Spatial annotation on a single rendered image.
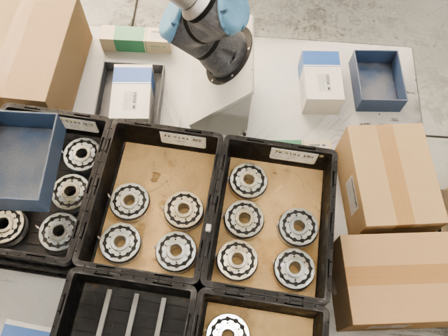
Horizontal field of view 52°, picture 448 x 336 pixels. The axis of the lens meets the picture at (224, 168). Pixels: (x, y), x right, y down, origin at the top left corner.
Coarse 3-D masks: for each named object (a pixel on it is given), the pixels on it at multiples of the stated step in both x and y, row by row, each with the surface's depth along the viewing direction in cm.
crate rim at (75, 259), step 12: (120, 120) 122; (132, 120) 123; (180, 132) 122; (192, 132) 123; (204, 132) 122; (108, 144) 120; (108, 156) 118; (216, 156) 119; (216, 168) 117; (96, 180) 115; (216, 180) 116; (96, 192) 114; (84, 216) 111; (204, 216) 112; (84, 228) 111; (204, 228) 111; (84, 240) 109; (204, 240) 109; (204, 252) 108; (84, 264) 106; (96, 264) 106; (144, 276) 105; (156, 276) 105; (180, 276) 106
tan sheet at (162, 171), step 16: (128, 144) 131; (128, 160) 129; (144, 160) 129; (160, 160) 129; (176, 160) 129; (192, 160) 129; (208, 160) 129; (128, 176) 127; (144, 176) 127; (160, 176) 127; (176, 176) 127; (192, 176) 127; (208, 176) 127; (160, 192) 125; (176, 192) 125; (192, 192) 125; (208, 192) 125; (160, 208) 123; (112, 224) 121; (144, 224) 121; (160, 224) 121; (144, 240) 119; (96, 256) 117; (144, 256) 117; (160, 272) 116; (192, 272) 116
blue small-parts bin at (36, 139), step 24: (0, 120) 102; (24, 120) 101; (48, 120) 101; (0, 144) 102; (24, 144) 103; (48, 144) 103; (0, 168) 100; (24, 168) 100; (48, 168) 95; (0, 192) 98; (24, 192) 98; (48, 192) 96
